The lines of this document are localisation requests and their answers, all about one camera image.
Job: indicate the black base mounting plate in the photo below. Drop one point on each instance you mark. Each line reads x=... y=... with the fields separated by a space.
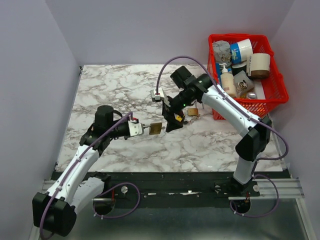
x=168 y=190

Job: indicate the large brass padlock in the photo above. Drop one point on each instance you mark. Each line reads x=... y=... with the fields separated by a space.
x=153 y=128

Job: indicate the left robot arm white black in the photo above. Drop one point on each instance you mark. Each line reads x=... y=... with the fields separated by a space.
x=55 y=211

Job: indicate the aluminium rail frame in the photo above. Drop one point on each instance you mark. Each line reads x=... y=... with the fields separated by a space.
x=276 y=189

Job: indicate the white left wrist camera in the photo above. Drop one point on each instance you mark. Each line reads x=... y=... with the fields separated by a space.
x=135 y=127

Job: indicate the round brass padlock with keys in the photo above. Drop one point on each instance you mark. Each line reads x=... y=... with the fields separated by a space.
x=193 y=114

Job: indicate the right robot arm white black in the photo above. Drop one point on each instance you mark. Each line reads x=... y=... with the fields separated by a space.
x=255 y=131

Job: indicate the yellow black padlock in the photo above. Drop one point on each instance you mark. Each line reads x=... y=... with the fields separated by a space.
x=181 y=119

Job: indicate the blue white paper cup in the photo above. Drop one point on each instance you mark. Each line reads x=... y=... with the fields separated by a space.
x=241 y=51

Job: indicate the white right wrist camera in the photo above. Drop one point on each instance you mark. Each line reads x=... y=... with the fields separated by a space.
x=159 y=95

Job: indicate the printed grey cup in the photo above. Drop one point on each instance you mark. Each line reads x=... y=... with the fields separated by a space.
x=242 y=83

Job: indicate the lotion pump bottle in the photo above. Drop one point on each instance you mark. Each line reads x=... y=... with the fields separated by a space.
x=227 y=81

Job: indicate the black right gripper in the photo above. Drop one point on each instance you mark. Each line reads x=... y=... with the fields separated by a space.
x=167 y=113

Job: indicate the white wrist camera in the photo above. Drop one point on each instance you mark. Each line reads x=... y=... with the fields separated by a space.
x=135 y=127
x=159 y=95

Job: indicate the red plastic basket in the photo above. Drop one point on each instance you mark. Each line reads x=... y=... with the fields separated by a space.
x=259 y=85

